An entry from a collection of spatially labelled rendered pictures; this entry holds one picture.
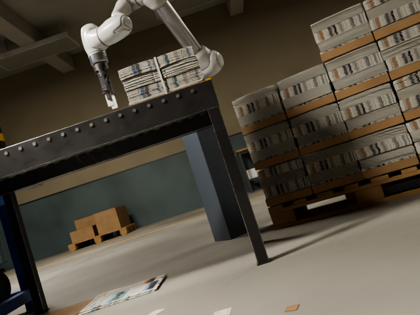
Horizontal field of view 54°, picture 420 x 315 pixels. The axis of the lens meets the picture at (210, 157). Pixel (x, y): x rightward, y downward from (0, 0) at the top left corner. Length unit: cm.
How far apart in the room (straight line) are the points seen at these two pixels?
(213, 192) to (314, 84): 95
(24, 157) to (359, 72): 174
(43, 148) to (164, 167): 738
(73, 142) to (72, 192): 791
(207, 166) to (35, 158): 120
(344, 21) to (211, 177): 122
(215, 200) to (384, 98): 120
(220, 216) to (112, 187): 685
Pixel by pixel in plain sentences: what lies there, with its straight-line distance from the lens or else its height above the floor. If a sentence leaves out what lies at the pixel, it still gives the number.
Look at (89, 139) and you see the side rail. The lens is 183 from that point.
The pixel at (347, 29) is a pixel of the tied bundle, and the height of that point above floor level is 95.
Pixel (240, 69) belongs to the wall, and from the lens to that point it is 940.
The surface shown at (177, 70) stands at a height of 94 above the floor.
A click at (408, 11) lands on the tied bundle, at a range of 247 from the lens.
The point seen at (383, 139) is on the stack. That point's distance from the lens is 240.
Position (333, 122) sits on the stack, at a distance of 241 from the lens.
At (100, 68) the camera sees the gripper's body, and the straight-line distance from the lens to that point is 219.
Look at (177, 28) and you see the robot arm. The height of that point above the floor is 137.
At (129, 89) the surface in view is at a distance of 202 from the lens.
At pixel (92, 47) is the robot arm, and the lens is 222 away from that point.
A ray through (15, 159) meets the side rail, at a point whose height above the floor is 74.
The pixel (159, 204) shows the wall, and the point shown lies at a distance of 922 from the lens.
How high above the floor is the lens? 37
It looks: 4 degrees up
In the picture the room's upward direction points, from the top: 18 degrees counter-clockwise
